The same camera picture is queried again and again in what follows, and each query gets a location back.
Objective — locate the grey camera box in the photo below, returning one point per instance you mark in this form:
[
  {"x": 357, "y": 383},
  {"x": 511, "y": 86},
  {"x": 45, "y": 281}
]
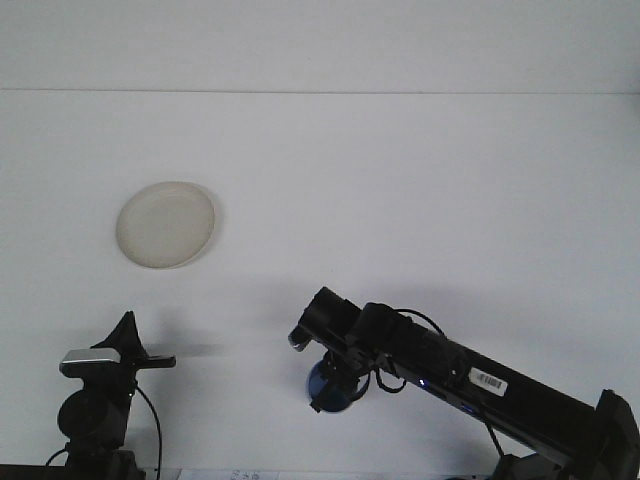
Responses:
[
  {"x": 300, "y": 340},
  {"x": 90, "y": 361}
]

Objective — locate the pale round plate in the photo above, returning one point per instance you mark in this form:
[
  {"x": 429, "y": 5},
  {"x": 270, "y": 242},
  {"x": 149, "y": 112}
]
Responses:
[{"x": 167, "y": 225}]

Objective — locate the pale blue cup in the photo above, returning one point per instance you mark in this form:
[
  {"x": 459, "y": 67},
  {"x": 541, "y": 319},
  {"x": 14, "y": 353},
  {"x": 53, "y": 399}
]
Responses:
[{"x": 337, "y": 402}]

